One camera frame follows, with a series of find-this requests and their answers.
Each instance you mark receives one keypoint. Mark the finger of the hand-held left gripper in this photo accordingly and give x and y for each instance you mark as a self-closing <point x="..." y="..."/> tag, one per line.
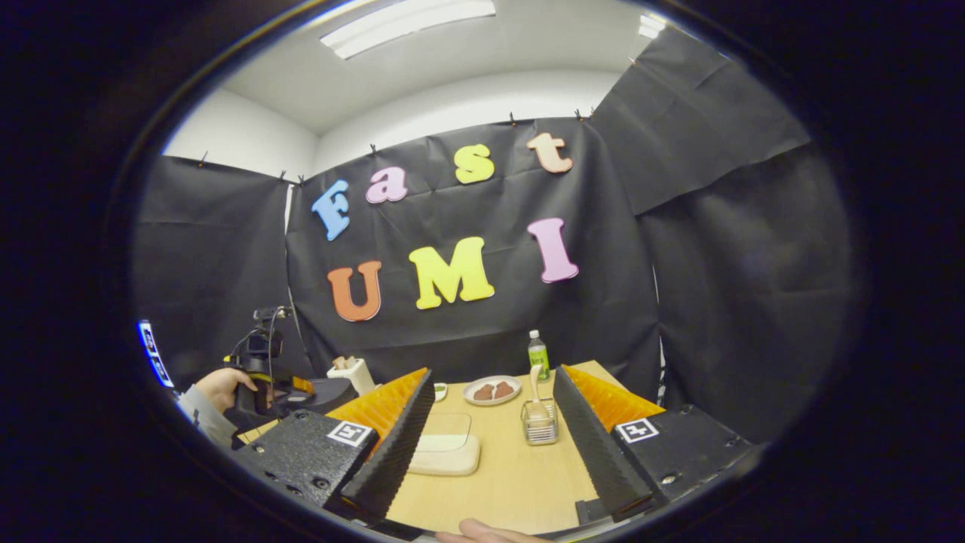
<point x="301" y="385"/>

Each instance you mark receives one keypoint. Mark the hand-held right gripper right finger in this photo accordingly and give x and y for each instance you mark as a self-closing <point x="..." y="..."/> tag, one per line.
<point x="595" y="456"/>

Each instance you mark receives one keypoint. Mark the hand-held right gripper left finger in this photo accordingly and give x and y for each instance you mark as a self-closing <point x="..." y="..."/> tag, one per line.
<point x="396" y="452"/>

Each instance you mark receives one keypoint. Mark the grey rice cooker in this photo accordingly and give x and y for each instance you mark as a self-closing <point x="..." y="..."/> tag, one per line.
<point x="335" y="392"/>

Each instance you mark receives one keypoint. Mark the pile of white rice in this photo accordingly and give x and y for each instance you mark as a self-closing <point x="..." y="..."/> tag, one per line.
<point x="446" y="456"/>

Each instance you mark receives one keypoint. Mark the clear chopstick holder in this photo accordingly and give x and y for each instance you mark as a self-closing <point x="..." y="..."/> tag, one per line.
<point x="540" y="431"/>

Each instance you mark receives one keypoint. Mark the wooden spoon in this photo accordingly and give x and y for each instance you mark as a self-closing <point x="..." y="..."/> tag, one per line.
<point x="537" y="392"/>

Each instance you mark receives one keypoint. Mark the white utensil holder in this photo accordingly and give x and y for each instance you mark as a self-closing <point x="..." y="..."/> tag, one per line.
<point x="356" y="377"/>

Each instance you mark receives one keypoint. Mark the clear glass dish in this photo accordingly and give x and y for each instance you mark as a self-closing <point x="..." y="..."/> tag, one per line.
<point x="445" y="422"/>

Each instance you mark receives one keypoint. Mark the small white divided dish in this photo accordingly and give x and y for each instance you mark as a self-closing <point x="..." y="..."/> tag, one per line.
<point x="441" y="391"/>

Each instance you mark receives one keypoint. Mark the brown meat piece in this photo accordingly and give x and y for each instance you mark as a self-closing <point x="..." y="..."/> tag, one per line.
<point x="504" y="389"/>
<point x="483" y="392"/>

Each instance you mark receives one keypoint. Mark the white round plate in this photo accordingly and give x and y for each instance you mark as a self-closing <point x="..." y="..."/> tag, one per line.
<point x="490" y="402"/>

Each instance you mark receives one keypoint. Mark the green label drink bottle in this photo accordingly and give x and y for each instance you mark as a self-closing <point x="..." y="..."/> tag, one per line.
<point x="538" y="360"/>

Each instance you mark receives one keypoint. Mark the computer monitor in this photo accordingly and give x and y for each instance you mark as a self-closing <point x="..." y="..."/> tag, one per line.
<point x="154" y="354"/>

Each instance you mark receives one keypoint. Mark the black backdrop cloth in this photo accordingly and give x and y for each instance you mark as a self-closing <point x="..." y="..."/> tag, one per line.
<point x="490" y="324"/>

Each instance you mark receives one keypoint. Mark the long ceiling light panel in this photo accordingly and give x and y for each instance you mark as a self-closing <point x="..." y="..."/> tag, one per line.
<point x="407" y="23"/>

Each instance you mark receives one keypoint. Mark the small ceiling light panel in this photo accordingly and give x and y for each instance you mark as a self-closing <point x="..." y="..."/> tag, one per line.
<point x="652" y="25"/>

